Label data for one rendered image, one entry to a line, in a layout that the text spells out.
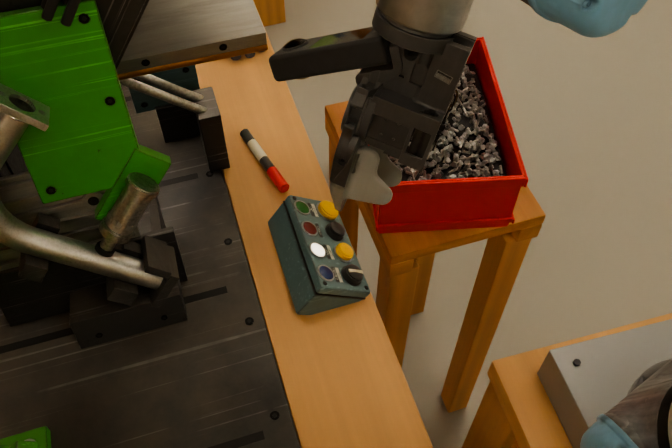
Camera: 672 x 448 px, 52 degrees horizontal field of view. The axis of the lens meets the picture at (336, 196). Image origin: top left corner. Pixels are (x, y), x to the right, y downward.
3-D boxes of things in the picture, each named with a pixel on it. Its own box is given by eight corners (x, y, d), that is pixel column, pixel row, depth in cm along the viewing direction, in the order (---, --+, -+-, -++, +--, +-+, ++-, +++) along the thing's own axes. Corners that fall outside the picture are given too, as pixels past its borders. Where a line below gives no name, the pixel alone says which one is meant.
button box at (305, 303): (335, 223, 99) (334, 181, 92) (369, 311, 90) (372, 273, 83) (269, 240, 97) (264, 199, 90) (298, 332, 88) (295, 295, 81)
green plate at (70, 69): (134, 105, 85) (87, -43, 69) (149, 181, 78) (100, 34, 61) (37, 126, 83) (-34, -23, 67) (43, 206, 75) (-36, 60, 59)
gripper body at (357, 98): (418, 180, 60) (466, 57, 53) (328, 143, 61) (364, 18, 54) (436, 140, 66) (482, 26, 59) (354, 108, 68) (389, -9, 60)
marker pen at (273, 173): (239, 137, 105) (238, 130, 103) (249, 133, 105) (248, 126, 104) (280, 195, 98) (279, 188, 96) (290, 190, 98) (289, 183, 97)
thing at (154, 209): (181, 242, 96) (166, 189, 91) (189, 285, 89) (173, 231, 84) (17, 283, 92) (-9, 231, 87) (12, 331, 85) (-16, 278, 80)
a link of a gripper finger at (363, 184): (373, 244, 67) (402, 168, 61) (317, 220, 67) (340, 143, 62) (382, 226, 69) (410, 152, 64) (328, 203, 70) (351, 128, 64)
